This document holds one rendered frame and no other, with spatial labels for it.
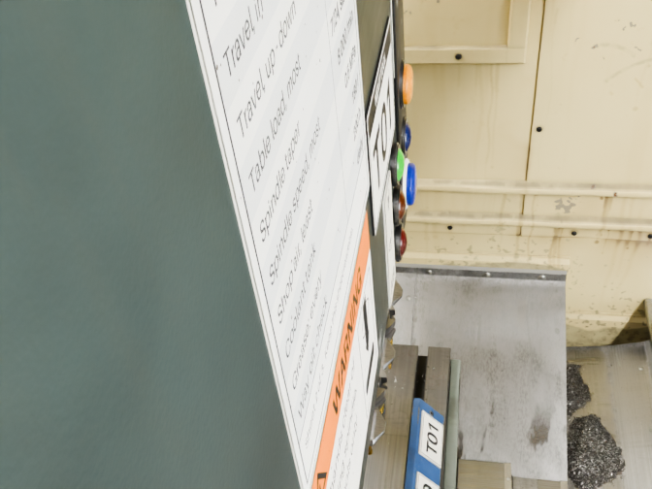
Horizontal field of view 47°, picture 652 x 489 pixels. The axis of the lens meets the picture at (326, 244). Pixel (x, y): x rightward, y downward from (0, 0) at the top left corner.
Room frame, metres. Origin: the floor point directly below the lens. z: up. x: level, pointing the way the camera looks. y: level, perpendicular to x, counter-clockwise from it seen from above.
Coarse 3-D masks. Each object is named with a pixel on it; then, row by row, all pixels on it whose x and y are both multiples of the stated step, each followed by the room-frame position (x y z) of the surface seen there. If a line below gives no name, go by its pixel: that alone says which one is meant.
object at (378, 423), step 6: (378, 408) 0.53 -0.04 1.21; (378, 414) 0.52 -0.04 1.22; (378, 420) 0.51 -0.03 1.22; (384, 420) 0.51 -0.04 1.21; (372, 426) 0.51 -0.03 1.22; (378, 426) 0.51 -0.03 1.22; (384, 426) 0.51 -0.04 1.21; (372, 432) 0.50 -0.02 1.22; (378, 432) 0.50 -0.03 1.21; (384, 432) 0.50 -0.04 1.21; (372, 438) 0.49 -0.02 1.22; (378, 438) 0.49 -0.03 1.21; (372, 444) 0.48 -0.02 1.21
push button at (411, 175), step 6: (408, 168) 0.41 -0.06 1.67; (414, 168) 0.41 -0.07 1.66; (408, 174) 0.40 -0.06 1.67; (414, 174) 0.41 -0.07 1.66; (408, 180) 0.40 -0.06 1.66; (414, 180) 0.40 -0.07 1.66; (408, 186) 0.40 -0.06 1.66; (414, 186) 0.40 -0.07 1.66; (408, 192) 0.40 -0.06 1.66; (414, 192) 0.40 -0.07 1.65; (408, 198) 0.39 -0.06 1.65; (414, 198) 0.40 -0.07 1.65; (408, 204) 0.40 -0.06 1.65
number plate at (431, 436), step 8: (424, 416) 0.68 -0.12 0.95; (424, 424) 0.67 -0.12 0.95; (432, 424) 0.68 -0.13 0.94; (440, 424) 0.69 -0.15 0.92; (424, 432) 0.66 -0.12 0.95; (432, 432) 0.66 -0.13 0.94; (440, 432) 0.67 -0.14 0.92; (424, 440) 0.64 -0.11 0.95; (432, 440) 0.65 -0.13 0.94; (440, 440) 0.66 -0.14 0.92; (424, 448) 0.63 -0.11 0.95; (432, 448) 0.64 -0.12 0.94; (440, 448) 0.64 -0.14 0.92; (424, 456) 0.62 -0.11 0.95; (432, 456) 0.62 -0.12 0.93; (440, 456) 0.63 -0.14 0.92; (440, 464) 0.62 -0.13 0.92
